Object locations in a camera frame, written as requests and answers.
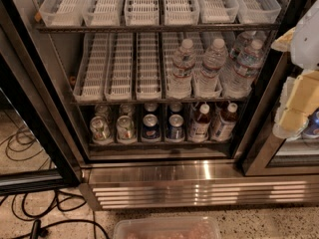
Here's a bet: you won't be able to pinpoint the middle shelf tray three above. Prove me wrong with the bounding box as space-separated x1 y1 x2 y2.
136 33 161 101

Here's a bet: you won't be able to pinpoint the rear right blue soda can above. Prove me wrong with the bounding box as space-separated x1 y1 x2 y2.
167 103 182 116

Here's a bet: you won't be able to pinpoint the shelf tray six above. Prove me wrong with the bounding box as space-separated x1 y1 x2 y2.
236 0 281 24
198 32 254 98

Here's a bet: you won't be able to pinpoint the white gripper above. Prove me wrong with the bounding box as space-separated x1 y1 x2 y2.
271 0 319 138

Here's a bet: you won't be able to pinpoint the black floor cables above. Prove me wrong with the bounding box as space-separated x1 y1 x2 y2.
0 124 111 239

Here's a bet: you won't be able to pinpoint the right tea bottle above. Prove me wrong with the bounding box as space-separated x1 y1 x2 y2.
211 103 238 141

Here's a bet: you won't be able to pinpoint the rear left silver can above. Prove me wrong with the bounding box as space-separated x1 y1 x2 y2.
95 104 112 121

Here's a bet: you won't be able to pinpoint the clear plastic container on floor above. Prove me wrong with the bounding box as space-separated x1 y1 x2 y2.
113 216 221 239

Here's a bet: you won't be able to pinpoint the left tea bottle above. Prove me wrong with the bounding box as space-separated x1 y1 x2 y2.
188 104 211 142

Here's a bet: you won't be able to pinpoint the middle shelf tray four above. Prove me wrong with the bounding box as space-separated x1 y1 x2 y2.
162 33 183 99

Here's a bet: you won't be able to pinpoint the shelf tray two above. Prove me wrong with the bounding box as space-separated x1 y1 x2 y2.
82 0 124 27
105 33 134 102

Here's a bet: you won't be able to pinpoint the rear left blue soda can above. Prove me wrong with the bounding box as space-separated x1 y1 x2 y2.
144 103 159 115

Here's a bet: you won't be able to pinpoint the silver can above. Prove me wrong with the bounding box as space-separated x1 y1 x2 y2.
119 104 136 118
117 116 137 144
95 104 112 121
90 117 113 145

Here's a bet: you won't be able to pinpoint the front left silver can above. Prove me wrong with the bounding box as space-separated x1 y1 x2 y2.
90 117 113 145

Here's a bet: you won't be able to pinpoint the blue soda can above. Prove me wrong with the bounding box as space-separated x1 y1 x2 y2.
144 103 159 115
166 115 184 142
167 103 182 116
142 114 160 142

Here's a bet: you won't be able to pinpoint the front left blue soda can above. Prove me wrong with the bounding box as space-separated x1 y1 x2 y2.
142 114 160 142

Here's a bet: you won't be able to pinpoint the tea bottle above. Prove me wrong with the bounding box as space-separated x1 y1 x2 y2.
211 103 238 141
188 104 211 142

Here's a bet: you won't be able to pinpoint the shelf tray one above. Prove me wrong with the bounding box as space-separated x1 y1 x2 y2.
73 33 109 103
39 0 85 27

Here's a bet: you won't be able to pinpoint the shelf tray three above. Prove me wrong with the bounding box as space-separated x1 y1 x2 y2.
124 0 160 26
136 33 161 101

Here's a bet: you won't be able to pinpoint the top shelf tray three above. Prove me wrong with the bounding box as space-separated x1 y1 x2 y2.
124 0 160 26

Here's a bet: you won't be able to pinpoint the shelf tray four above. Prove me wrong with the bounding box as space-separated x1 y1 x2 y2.
163 0 199 26
162 33 183 99

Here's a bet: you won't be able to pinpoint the middle shelf tray six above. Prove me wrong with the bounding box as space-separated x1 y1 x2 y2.
198 32 254 98

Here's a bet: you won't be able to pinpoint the middle shelf tray five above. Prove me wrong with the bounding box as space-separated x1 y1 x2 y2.
184 32 222 99

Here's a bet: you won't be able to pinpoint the top shelf tray four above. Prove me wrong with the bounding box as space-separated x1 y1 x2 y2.
163 0 199 26

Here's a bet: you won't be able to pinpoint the open fridge door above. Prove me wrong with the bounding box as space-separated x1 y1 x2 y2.
0 0 82 195

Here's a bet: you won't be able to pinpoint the top shelf tray two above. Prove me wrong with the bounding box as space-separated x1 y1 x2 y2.
82 0 124 27

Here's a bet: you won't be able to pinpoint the water bottle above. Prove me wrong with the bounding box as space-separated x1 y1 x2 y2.
168 39 196 99
220 39 263 99
197 38 227 98
229 31 256 60

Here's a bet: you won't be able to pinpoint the top shelf tray one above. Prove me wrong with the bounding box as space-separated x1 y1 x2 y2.
39 0 85 27

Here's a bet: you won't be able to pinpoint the middle shelf tray one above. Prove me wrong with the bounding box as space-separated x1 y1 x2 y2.
73 33 109 103

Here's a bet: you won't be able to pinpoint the middle shelf tray two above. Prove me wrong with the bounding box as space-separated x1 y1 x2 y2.
105 33 134 102

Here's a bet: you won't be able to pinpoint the blue can behind glass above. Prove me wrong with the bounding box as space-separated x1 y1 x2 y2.
302 109 319 139

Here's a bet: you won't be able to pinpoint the top shelf tray five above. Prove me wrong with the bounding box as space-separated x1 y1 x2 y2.
198 0 239 24

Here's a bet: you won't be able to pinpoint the shelf tray five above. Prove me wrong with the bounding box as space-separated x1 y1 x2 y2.
198 0 239 24
184 32 222 99

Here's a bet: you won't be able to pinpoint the front right blue soda can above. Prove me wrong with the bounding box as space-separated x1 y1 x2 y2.
166 115 184 142

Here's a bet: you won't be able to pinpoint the top shelf tray six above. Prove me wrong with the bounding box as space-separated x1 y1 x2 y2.
236 0 281 24

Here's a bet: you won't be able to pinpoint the stainless steel fridge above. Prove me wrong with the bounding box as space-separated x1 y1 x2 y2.
35 0 318 210

